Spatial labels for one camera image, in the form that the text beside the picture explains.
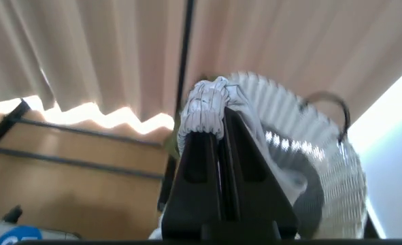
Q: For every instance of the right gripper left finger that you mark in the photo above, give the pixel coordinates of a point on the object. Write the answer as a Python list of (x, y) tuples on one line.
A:
[(194, 200)]

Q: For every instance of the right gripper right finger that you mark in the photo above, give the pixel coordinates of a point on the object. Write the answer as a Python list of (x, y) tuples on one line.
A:
[(255, 200)]

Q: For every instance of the pale grey shorts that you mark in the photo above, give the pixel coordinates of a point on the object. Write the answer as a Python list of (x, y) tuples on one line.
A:
[(204, 109)]

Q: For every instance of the white laundry basket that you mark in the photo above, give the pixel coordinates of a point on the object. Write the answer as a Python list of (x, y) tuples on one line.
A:
[(336, 170)]

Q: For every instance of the black clothes rack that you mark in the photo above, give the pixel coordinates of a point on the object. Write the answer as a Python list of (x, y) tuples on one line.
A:
[(183, 51)]

